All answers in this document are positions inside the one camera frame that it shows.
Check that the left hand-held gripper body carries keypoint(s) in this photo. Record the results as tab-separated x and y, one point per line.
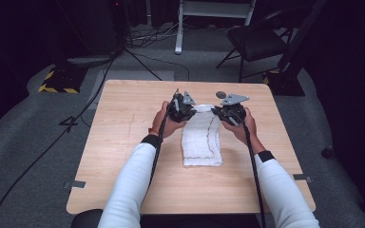
180	109

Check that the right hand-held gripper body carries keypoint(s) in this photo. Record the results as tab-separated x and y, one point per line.
233	109

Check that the white towel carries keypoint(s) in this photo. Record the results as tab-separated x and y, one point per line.
202	139

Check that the person's left hand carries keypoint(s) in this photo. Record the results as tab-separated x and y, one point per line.
164	125

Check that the person's right hand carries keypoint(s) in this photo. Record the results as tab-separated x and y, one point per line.
245	129

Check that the dark round disc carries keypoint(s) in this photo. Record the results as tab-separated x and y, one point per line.
220	94

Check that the black yellow striped stand base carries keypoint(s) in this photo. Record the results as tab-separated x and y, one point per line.
61	79
285	84

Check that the black folding chair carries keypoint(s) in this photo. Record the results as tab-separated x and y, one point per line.
253	41

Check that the white metal stand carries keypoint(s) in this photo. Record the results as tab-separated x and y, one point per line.
180	28

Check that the grey tape piece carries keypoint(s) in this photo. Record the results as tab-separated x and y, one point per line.
76	184
301	177

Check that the black stand pole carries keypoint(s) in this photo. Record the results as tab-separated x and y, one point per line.
301	34

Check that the small black floor object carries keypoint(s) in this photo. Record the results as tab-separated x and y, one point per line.
327	152

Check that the dark equipment cabinet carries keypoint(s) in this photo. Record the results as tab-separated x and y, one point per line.
92	25

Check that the black round seat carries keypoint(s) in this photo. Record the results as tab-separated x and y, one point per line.
87	219

